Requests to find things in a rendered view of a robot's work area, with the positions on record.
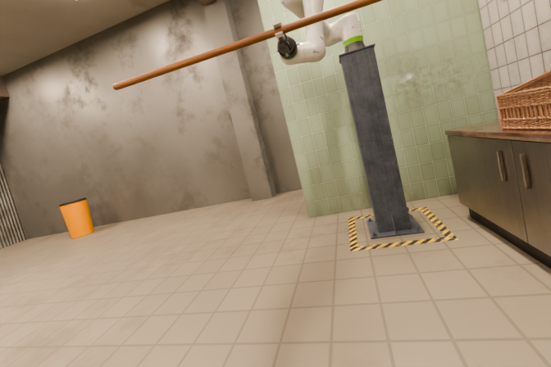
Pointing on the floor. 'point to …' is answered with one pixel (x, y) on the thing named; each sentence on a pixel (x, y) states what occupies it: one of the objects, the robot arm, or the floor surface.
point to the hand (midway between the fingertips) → (279, 31)
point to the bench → (506, 182)
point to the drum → (77, 217)
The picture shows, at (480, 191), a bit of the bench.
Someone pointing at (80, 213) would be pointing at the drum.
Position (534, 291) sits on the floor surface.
